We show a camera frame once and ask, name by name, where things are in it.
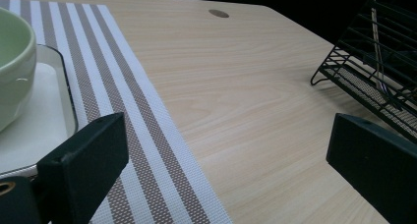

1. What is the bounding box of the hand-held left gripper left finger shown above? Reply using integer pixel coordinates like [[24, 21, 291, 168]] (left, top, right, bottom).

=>
[[35, 111, 130, 224]]

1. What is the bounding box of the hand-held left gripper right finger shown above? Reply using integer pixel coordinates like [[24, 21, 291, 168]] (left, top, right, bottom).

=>
[[326, 112, 417, 224]]

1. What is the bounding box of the black wire rack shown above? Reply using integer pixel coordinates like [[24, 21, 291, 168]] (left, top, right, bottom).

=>
[[310, 0, 417, 144]]

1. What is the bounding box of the light green bowl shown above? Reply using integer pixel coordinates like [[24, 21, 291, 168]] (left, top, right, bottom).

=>
[[0, 7, 37, 134]]

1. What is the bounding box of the striped woven placemat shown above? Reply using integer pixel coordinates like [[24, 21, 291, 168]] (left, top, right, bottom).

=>
[[0, 0, 234, 224]]

